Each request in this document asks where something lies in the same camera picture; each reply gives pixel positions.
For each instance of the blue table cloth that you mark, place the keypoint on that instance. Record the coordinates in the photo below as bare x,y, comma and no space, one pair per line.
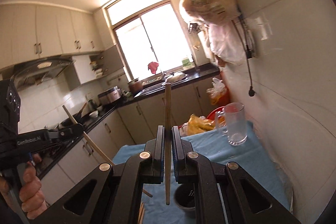
250,155

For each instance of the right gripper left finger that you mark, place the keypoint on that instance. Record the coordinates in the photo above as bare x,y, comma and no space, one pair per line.
111,194

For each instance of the clear glass mug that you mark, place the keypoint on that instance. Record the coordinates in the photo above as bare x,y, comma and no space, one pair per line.
230,122

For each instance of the dark grey utensil holder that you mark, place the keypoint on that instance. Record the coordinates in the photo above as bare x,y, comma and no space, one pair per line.
184,197

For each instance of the yellow plastic bag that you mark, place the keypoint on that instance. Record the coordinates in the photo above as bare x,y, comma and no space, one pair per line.
196,125

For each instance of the upper wall cabinet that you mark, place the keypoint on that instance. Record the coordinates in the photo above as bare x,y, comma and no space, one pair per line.
31,32

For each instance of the lower kitchen cabinets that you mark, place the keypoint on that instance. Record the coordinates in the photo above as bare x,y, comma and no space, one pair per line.
135,123

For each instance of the person's left hand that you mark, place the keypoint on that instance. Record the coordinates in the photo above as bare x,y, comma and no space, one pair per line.
31,195

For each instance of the white hanging plastic bag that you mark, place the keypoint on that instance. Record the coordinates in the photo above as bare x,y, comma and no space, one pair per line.
226,45

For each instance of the brown clay pot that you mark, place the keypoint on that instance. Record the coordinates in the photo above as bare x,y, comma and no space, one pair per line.
135,86

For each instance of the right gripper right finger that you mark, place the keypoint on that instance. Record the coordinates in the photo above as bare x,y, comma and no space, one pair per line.
224,193

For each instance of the silver rice cooker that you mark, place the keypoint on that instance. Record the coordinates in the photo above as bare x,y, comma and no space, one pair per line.
109,96

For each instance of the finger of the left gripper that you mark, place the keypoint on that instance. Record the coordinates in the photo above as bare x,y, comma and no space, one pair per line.
65,134

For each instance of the white bowl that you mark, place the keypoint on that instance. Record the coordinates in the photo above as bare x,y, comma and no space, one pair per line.
94,114

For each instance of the range hood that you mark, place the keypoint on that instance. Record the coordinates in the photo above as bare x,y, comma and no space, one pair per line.
32,73

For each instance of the red cloth at window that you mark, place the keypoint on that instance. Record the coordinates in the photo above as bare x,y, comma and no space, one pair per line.
153,67

